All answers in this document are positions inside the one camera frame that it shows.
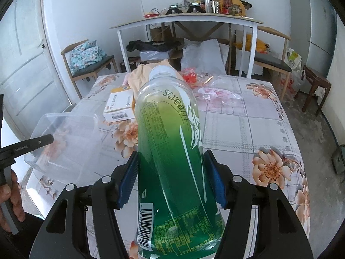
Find cooking oil bottle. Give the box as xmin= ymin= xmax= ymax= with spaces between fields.
xmin=220 ymin=0 xmax=234 ymax=14

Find white red-print plastic bag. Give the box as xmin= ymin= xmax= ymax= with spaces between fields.
xmin=279 ymin=69 xmax=306 ymax=99

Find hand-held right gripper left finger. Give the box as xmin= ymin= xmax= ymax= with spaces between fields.
xmin=28 ymin=151 xmax=139 ymax=259

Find yellow-green shopping bag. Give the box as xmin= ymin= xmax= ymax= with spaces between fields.
xmin=286 ymin=48 xmax=302 ymax=69

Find red snack packets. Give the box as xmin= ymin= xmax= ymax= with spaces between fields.
xmin=180 ymin=69 xmax=200 ymax=87

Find green label plastic bottle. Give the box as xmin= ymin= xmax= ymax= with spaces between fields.
xmin=134 ymin=65 xmax=225 ymax=259

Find dark wooden stool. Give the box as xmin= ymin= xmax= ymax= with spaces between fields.
xmin=302 ymin=65 xmax=332 ymax=116

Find wooden chair with dark seat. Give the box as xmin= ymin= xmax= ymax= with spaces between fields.
xmin=61 ymin=39 xmax=119 ymax=99

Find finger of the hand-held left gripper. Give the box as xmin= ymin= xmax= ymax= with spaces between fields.
xmin=0 ymin=134 xmax=54 ymax=160

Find yellow plush toy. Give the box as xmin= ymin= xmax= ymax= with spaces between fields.
xmin=236 ymin=32 xmax=270 ymax=53

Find brown cardboard box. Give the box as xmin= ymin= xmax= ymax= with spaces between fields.
xmin=149 ymin=25 xmax=173 ymax=42

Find floral patterned cloth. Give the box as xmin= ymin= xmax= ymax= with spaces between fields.
xmin=69 ymin=40 xmax=106 ymax=74

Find wooden armchair with black seat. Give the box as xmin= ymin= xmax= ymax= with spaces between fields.
xmin=234 ymin=26 xmax=293 ymax=100

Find person's left forearm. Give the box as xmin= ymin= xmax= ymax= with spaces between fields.
xmin=0 ymin=213 xmax=46 ymax=259

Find grey refrigerator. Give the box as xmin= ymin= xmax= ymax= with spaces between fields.
xmin=288 ymin=0 xmax=337 ymax=87

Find black rice cooker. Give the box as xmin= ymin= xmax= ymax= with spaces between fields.
xmin=331 ymin=144 xmax=345 ymax=176

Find beige crumpled cloth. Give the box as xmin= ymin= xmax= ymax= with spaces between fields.
xmin=126 ymin=59 xmax=178 ymax=91

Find clear plastic container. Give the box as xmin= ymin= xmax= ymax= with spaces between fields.
xmin=24 ymin=112 xmax=100 ymax=186

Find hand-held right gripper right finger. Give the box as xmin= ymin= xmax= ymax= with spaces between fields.
xmin=203 ymin=150 xmax=314 ymax=259

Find person's left hand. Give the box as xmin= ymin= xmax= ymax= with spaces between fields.
xmin=0 ymin=171 xmax=26 ymax=232

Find white frame wooden desk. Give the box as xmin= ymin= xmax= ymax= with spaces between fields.
xmin=109 ymin=12 xmax=265 ymax=79

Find white door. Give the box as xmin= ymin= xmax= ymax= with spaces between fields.
xmin=0 ymin=0 xmax=71 ymax=141

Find white and orange medicine box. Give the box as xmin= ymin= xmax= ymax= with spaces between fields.
xmin=103 ymin=86 xmax=136 ymax=122

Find clear pink plastic bag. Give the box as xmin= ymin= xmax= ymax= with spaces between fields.
xmin=194 ymin=77 xmax=243 ymax=107

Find black bag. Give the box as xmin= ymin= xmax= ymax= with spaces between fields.
xmin=126 ymin=40 xmax=182 ymax=53

